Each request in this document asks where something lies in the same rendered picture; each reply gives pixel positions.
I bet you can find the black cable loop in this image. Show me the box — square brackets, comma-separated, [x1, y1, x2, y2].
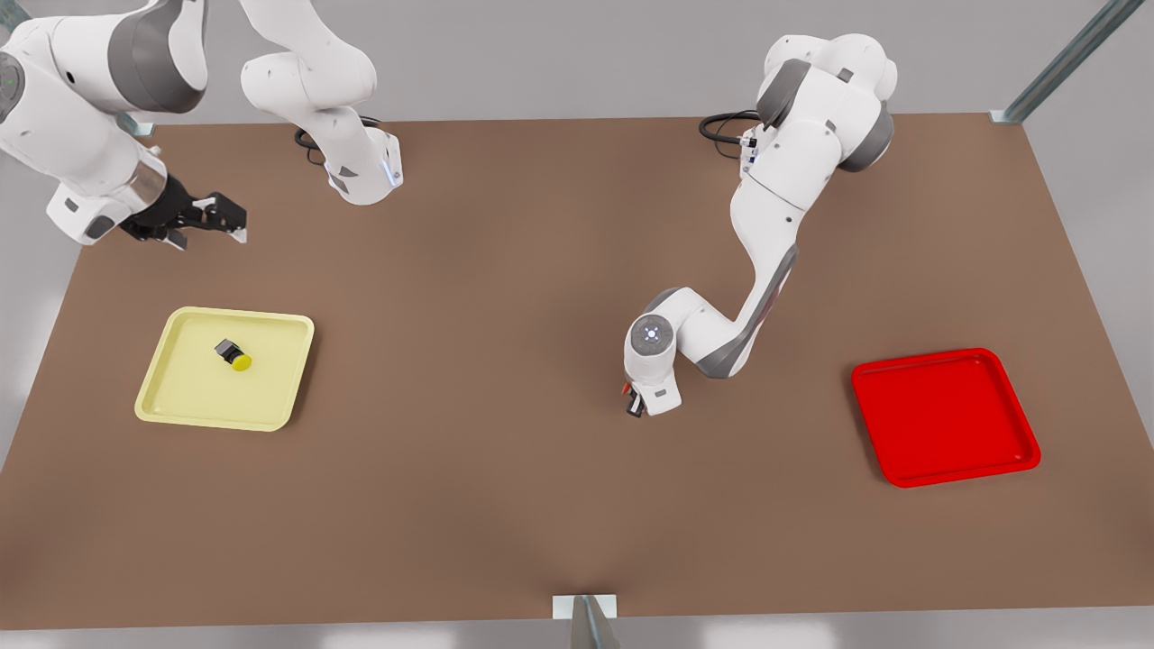
[294, 114, 385, 169]
[698, 109, 764, 165]

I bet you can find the red square tray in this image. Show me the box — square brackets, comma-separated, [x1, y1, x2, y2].
[851, 347, 1042, 489]

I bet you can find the pale yellow square tray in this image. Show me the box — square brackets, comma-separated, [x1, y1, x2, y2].
[134, 306, 316, 433]

